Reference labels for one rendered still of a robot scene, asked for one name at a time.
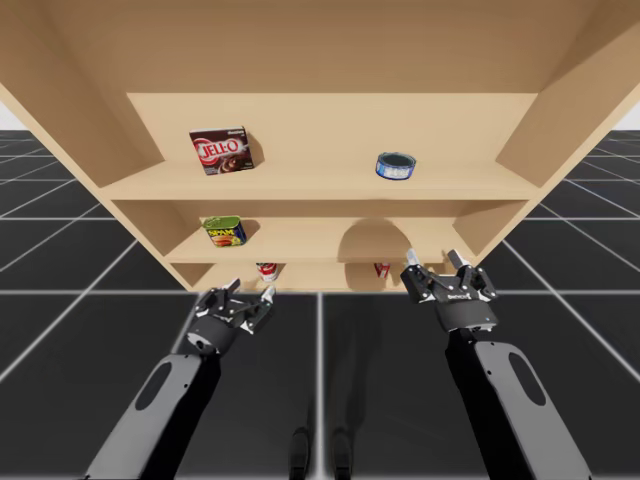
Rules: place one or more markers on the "blue flat can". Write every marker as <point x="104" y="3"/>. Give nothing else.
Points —
<point x="396" y="167"/>

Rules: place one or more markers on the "red and white carton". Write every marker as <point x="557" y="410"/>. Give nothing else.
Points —
<point x="382" y="271"/>

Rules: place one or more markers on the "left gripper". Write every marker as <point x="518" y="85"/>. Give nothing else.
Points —
<point x="212" y="335"/>

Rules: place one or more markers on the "pale wooden shelf unit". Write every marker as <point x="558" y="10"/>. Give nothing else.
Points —
<point x="325" y="65"/>

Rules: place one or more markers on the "green and blue rectangular can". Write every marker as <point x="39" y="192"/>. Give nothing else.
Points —
<point x="225" y="232"/>

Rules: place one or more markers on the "brown carton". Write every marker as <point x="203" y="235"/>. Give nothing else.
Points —
<point x="222" y="150"/>

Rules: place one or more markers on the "red and white can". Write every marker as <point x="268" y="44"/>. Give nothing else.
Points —
<point x="267" y="272"/>

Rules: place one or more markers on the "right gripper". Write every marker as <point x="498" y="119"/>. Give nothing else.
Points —
<point x="467" y="315"/>

